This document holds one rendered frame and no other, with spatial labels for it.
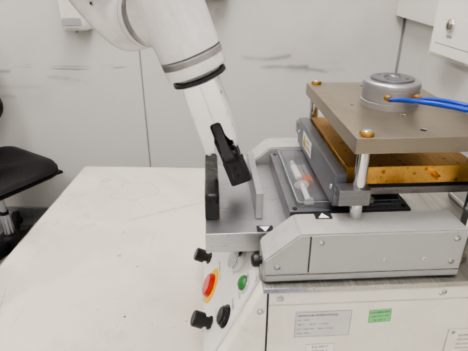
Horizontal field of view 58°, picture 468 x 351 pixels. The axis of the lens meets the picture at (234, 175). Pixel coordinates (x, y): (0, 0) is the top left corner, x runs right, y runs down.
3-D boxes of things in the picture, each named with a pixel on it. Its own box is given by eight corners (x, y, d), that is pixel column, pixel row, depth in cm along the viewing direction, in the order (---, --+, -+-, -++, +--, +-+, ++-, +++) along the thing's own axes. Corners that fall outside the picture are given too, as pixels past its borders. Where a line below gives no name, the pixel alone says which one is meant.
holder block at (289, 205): (360, 164, 75) (362, 150, 74) (408, 223, 57) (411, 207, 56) (269, 166, 75) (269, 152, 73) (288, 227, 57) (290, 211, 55)
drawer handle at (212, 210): (217, 173, 72) (216, 152, 70) (219, 219, 58) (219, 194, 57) (205, 173, 72) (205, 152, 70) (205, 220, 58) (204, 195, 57)
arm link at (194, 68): (164, 58, 60) (173, 77, 61) (157, 71, 52) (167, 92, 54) (219, 36, 59) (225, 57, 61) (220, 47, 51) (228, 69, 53)
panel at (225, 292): (204, 251, 88) (242, 177, 81) (203, 374, 61) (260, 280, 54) (195, 248, 87) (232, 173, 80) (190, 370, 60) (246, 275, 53)
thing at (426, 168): (404, 137, 74) (414, 83, 70) (476, 197, 54) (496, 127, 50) (308, 138, 73) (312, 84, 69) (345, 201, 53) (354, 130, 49)
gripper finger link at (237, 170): (216, 147, 62) (231, 184, 64) (216, 155, 59) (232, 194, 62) (236, 139, 61) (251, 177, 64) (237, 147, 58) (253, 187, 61)
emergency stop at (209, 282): (209, 287, 76) (219, 270, 74) (209, 303, 72) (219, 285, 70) (201, 284, 75) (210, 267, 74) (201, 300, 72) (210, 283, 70)
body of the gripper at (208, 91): (173, 69, 61) (201, 136, 66) (167, 87, 52) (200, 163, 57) (221, 51, 61) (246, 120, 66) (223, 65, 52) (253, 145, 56)
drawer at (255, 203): (365, 180, 78) (370, 141, 75) (418, 250, 58) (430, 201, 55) (206, 184, 77) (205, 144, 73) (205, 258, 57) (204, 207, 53)
